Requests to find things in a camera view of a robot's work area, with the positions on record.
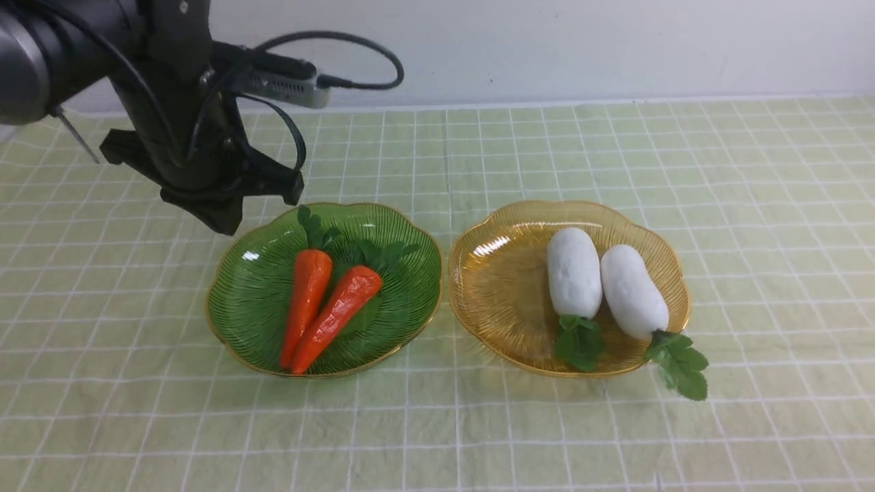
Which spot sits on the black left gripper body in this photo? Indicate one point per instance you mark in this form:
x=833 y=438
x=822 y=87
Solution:
x=191 y=145

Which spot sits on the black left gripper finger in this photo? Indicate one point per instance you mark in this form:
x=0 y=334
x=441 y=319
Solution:
x=222 y=216
x=267 y=177

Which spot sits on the small orange toy carrot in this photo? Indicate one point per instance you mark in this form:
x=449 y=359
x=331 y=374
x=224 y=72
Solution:
x=312 y=271

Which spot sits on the large orange toy carrot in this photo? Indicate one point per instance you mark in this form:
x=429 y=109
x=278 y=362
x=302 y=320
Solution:
x=359 y=284

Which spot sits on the white toy radish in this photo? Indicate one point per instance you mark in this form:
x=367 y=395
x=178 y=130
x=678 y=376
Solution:
x=576 y=294
x=642 y=313

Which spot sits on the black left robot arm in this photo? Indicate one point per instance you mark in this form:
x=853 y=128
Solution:
x=53 y=50

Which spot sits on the green glass plate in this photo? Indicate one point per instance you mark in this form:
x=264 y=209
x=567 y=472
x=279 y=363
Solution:
x=247 y=304

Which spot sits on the green checkered tablecloth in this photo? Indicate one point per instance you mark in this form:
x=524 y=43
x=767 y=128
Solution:
x=112 y=380

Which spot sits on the amber glass plate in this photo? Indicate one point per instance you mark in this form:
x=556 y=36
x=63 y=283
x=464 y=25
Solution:
x=499 y=290

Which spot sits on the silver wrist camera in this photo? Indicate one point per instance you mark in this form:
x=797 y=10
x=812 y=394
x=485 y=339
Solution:
x=269 y=76

